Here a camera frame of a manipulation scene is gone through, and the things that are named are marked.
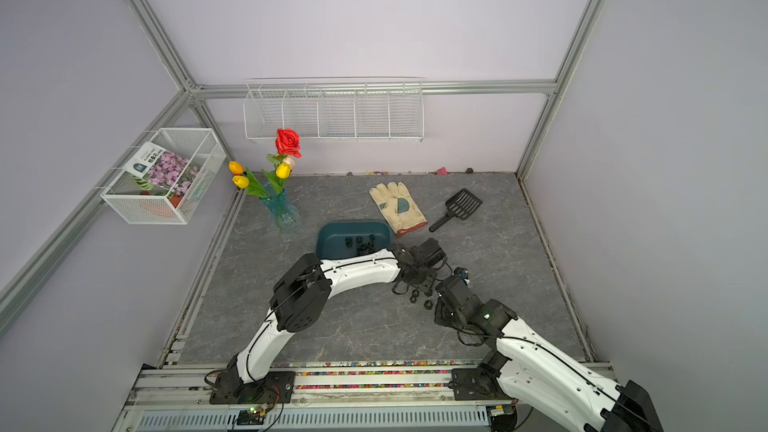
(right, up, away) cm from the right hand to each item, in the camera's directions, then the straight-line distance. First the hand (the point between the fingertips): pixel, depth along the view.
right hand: (439, 307), depth 82 cm
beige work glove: (-11, +27, +27) cm, 40 cm away
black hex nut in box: (-23, +14, +18) cm, 32 cm away
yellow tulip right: (-43, +38, 0) cm, 58 cm away
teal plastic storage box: (-35, +17, +20) cm, 43 cm away
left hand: (-3, +5, +8) cm, 10 cm away
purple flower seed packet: (-72, +38, -9) cm, 82 cm away
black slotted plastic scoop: (+13, +28, +30) cm, 43 cm away
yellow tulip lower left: (-53, +35, -4) cm, 63 cm away
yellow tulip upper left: (-56, +39, -1) cm, 68 cm away
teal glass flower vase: (-51, +24, +23) cm, 61 cm away
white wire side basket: (-76, +28, -8) cm, 82 cm away
